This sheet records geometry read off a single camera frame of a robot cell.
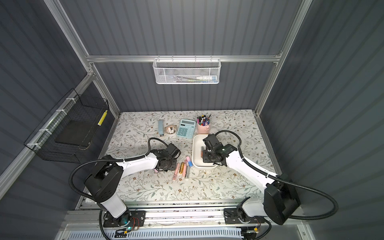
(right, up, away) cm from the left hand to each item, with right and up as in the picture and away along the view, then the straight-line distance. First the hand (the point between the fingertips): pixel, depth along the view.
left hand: (173, 166), depth 90 cm
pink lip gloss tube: (+2, -3, -1) cm, 4 cm away
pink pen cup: (+19, +26, +9) cm, 33 cm away
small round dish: (-5, +23, +18) cm, 29 cm away
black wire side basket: (-48, +24, -17) cm, 56 cm away
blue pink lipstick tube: (+10, +2, +3) cm, 11 cm away
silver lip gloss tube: (+9, -3, -2) cm, 10 cm away
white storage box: (+15, +3, +2) cm, 15 cm away
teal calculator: (+7, +23, +18) cm, 30 cm away
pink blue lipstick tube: (-10, -2, -2) cm, 10 cm away
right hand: (+21, +8, -6) cm, 23 cm away
